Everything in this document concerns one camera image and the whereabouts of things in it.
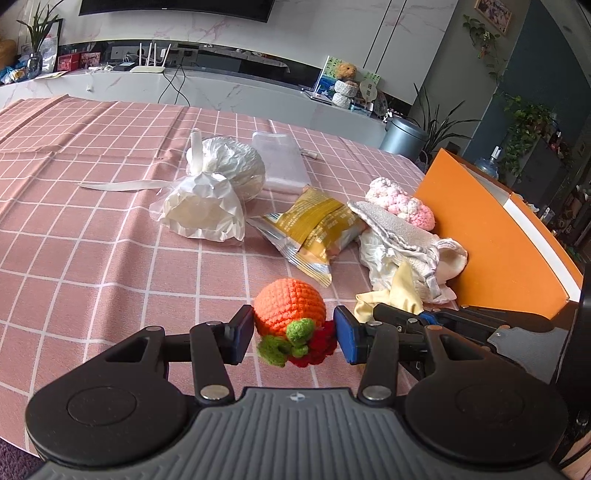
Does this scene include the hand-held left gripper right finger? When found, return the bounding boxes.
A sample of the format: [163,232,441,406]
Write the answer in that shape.
[333,305,495,407]

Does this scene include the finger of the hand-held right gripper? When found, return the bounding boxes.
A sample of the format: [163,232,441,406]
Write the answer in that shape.
[373,302,430,332]
[421,308,555,344]

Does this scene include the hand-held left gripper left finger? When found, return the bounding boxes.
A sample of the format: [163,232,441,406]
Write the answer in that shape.
[104,305,256,404]

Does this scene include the pale yellow cloth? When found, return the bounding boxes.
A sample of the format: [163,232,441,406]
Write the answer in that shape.
[353,260,424,324]

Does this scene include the orange crochet fruit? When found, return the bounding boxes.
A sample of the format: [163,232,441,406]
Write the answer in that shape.
[253,278,338,368]

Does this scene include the orange box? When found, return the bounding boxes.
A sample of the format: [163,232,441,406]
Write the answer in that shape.
[414,148,585,320]

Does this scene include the white plastic bag bundle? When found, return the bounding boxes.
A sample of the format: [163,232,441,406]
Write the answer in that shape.
[78,130,267,243]

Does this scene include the clear plastic bag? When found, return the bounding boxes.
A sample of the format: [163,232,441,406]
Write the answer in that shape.
[252,130,311,195]

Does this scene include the person's right forearm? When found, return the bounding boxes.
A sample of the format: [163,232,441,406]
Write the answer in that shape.
[561,456,591,480]

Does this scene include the grey white towel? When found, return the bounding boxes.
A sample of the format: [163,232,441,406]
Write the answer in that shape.
[347,200,468,302]

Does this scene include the pink crochet toy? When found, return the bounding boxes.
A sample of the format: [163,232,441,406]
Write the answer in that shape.
[365,176,437,232]

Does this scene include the yellow snack packet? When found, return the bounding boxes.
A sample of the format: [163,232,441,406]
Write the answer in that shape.
[247,185,370,289]

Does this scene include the blue water bottle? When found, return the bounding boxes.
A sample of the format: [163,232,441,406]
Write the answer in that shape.
[475,145,502,179]

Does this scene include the pink checked tablecloth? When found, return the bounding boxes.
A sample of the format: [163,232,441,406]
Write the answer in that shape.
[0,96,428,462]

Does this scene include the grey trash can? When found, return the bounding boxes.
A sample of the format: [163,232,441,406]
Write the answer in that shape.
[379,115,429,160]

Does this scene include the long-leaf potted plant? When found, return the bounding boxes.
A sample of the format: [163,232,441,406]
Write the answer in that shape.
[409,83,482,168]

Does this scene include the bushy green potted plant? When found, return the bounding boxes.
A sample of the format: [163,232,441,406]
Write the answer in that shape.
[501,92,561,177]

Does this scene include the white round paper fan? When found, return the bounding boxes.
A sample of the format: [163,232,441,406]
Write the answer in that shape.
[359,71,382,103]

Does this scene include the white marble media console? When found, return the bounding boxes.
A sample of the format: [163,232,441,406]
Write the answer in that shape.
[0,39,389,148]

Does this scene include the blue green painting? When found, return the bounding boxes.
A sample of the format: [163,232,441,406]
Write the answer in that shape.
[311,55,342,100]

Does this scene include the hanging ivy plant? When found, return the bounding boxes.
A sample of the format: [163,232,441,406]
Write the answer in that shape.
[463,14,507,85]

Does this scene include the white router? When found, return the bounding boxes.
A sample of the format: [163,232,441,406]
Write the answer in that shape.
[130,41,172,75]

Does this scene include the black television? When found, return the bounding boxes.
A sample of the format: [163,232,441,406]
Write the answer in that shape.
[78,0,276,23]

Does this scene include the blue white snack bag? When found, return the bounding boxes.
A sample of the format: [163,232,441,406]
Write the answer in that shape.
[0,65,28,86]

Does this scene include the green plant in glass vase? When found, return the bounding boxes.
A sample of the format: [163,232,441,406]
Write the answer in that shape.
[16,7,63,79]

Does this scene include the black cable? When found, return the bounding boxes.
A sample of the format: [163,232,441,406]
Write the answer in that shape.
[159,65,188,106]

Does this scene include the framed wall picture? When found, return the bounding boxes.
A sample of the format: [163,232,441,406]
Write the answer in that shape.
[474,0,513,35]

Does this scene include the black picture frame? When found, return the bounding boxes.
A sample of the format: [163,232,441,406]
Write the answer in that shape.
[44,18,64,71]

